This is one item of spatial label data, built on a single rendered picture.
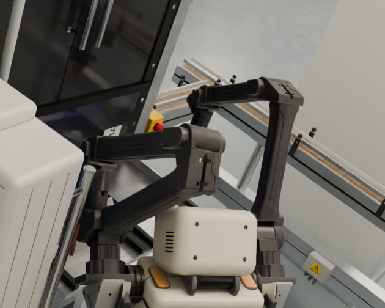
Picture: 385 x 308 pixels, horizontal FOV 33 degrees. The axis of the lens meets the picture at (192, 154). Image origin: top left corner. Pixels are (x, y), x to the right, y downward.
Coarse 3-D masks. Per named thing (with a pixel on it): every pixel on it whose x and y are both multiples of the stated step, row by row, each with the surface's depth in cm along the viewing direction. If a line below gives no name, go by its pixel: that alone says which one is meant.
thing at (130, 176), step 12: (120, 168) 235; (132, 168) 238; (144, 168) 238; (120, 180) 229; (132, 180) 232; (144, 180) 234; (156, 180) 236; (108, 192) 221; (120, 192) 223; (132, 192) 226
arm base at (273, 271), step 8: (256, 256) 163; (264, 256) 162; (272, 256) 162; (256, 264) 163; (264, 264) 161; (272, 264) 161; (280, 264) 163; (264, 272) 160; (272, 272) 160; (280, 272) 161; (264, 280) 158; (272, 280) 159; (280, 280) 160; (288, 280) 161
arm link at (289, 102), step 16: (272, 80) 167; (272, 96) 162; (288, 96) 161; (272, 112) 164; (288, 112) 162; (272, 128) 164; (288, 128) 163; (272, 144) 163; (288, 144) 164; (272, 160) 163; (272, 176) 164; (272, 192) 164; (256, 208) 166; (272, 208) 165
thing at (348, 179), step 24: (192, 72) 314; (240, 120) 300; (264, 120) 298; (264, 144) 296; (312, 144) 294; (312, 168) 283; (336, 168) 283; (336, 192) 279; (360, 192) 273; (384, 192) 279; (384, 216) 268
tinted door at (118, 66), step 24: (120, 0) 189; (144, 0) 197; (168, 0) 207; (96, 24) 187; (120, 24) 195; (144, 24) 205; (72, 48) 185; (96, 48) 193; (120, 48) 202; (144, 48) 213; (72, 72) 191; (96, 72) 200; (120, 72) 210; (144, 72) 221; (72, 96) 198
